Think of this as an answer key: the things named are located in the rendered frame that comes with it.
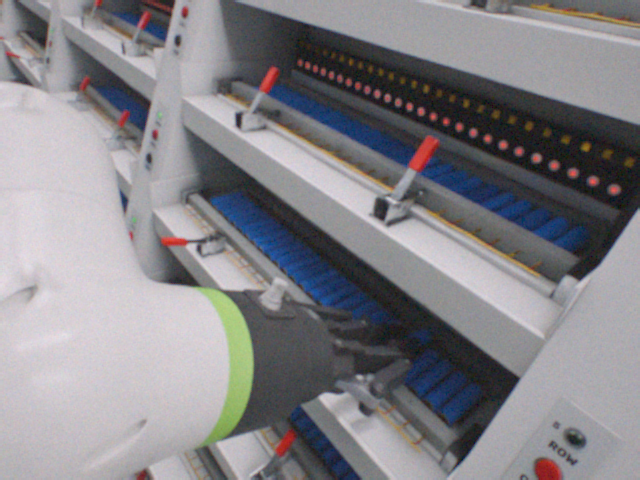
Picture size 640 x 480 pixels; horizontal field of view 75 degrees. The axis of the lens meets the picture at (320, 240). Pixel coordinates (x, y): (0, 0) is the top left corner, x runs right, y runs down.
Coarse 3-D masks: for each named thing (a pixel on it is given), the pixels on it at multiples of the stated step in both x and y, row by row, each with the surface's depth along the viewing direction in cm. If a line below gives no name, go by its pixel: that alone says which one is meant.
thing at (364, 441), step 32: (160, 192) 72; (192, 192) 74; (224, 192) 81; (160, 224) 72; (192, 224) 71; (192, 256) 64; (224, 256) 65; (224, 288) 59; (256, 288) 59; (480, 352) 51; (320, 416) 47; (352, 416) 45; (480, 416) 47; (352, 448) 44; (384, 448) 42
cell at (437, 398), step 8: (456, 376) 48; (464, 376) 49; (440, 384) 47; (448, 384) 47; (456, 384) 48; (464, 384) 48; (432, 392) 46; (440, 392) 46; (448, 392) 47; (456, 392) 47; (432, 400) 45; (440, 400) 46; (448, 400) 47; (432, 408) 45
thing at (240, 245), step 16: (192, 208) 73; (208, 208) 71; (224, 224) 68; (240, 240) 64; (240, 256) 64; (256, 256) 62; (256, 272) 60; (272, 272) 59; (288, 288) 57; (400, 400) 44; (416, 400) 44; (384, 416) 44; (416, 416) 43; (432, 416) 43; (400, 432) 43; (432, 432) 42; (448, 432) 42; (416, 448) 42; (448, 448) 41
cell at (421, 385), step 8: (440, 360) 51; (432, 368) 49; (440, 368) 49; (448, 368) 49; (424, 376) 48; (432, 376) 48; (440, 376) 48; (408, 384) 47; (416, 384) 47; (424, 384) 47; (432, 384) 48; (416, 392) 46; (424, 392) 47
